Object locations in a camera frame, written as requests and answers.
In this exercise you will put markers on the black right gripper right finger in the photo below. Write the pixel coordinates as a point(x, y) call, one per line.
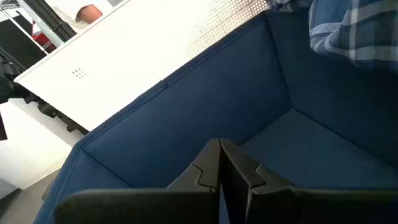
point(280, 205)

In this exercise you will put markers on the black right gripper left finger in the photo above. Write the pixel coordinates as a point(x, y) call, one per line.
point(174, 205)

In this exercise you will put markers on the blue plaid shirt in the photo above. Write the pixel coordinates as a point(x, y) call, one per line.
point(354, 28)

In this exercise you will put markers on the navy blue fabric bin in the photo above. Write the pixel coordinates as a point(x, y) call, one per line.
point(202, 124)

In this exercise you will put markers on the white plastic laundry basket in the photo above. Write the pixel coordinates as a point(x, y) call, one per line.
point(124, 62)

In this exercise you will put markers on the red object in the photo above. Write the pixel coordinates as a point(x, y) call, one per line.
point(43, 40)

